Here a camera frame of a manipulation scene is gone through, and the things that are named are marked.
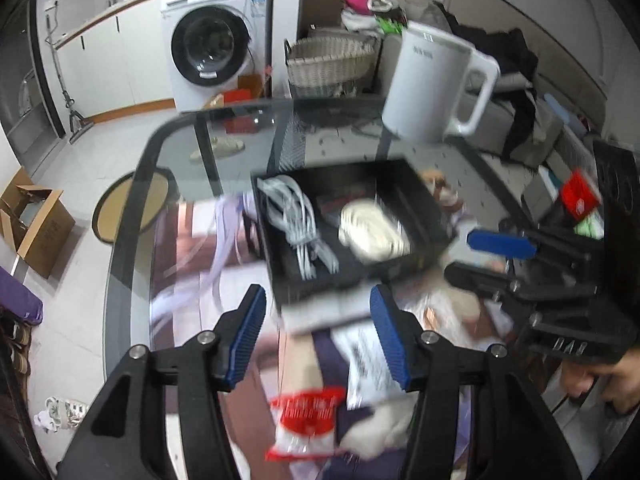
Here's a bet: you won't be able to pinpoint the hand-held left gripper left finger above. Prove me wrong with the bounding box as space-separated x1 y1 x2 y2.
56 284 267 480

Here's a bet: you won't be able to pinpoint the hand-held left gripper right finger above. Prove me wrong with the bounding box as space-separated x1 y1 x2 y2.
369 284 583 480

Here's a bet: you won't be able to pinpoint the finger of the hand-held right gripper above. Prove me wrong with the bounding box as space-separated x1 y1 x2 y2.
466 217 606 273
444 261 598 311

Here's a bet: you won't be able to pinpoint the black storage tray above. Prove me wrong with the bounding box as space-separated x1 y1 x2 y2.
250 159 455 306

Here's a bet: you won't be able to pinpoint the cream soft cloth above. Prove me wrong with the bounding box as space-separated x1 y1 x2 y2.
340 400 418 461

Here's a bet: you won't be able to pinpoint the person's right hand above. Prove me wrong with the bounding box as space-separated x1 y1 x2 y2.
560 347 640 418

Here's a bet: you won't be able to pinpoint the white printed packet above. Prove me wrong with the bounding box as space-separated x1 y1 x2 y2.
332 322 416 411

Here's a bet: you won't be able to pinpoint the red snack packet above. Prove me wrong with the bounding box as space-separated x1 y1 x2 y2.
559 169 602 221

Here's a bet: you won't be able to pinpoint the red and white packet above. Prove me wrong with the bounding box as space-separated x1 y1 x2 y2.
264 386 348 462

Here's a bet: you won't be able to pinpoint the white electric kettle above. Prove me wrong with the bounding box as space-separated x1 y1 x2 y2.
382 21 502 145

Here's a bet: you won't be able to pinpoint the round brown mat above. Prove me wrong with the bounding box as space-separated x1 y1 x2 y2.
92 167 171 246

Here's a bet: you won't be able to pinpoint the beige slipper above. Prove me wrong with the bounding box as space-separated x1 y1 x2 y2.
190 136 246 162

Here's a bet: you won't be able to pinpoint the black clothing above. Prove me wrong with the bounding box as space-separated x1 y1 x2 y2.
440 5 541 161

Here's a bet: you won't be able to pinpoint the white shoes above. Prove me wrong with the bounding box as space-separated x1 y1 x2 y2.
32 397 88 433

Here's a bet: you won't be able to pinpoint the open cardboard box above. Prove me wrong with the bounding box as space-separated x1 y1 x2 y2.
0 167 77 280

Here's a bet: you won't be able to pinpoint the purple cushion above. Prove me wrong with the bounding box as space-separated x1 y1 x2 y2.
0 266 43 326

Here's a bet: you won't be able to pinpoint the green cloth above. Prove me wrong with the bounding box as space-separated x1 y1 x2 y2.
375 16 408 36

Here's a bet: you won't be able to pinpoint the brown cardboard piece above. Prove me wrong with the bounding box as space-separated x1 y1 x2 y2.
237 74 263 98

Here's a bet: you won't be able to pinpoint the wicker basket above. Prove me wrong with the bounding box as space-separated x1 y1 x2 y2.
284 36 378 101

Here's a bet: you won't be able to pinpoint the white folded cloth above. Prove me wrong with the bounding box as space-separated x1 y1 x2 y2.
341 10 381 32

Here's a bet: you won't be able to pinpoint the mop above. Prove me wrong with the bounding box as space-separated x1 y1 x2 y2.
44 2 96 146

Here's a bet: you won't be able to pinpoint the white washing machine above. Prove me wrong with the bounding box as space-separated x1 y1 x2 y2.
160 0 275 113

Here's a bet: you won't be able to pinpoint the white kitchen base cabinet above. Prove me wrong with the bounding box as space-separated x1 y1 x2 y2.
55 0 176 123

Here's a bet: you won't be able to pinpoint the white cable bundle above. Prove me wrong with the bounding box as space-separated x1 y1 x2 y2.
260 176 341 281

